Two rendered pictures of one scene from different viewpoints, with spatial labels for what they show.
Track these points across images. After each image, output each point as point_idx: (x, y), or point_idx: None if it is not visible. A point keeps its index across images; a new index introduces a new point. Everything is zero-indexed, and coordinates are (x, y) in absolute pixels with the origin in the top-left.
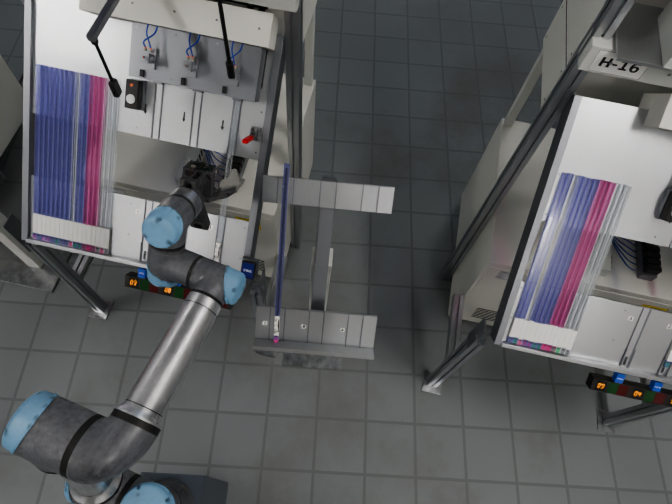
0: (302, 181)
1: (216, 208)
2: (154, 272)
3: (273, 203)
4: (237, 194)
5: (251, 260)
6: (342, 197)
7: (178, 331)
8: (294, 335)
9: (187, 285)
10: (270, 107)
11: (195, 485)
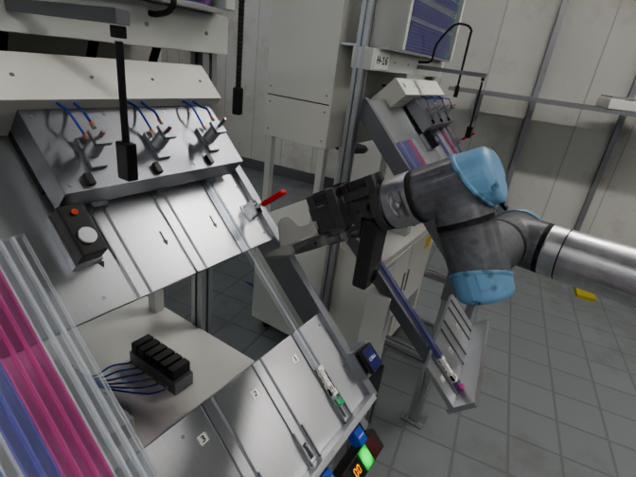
0: None
1: None
2: (506, 265)
3: (238, 356)
4: (196, 383)
5: (360, 346)
6: None
7: (629, 247)
8: (456, 367)
9: (524, 252)
10: (243, 175)
11: None
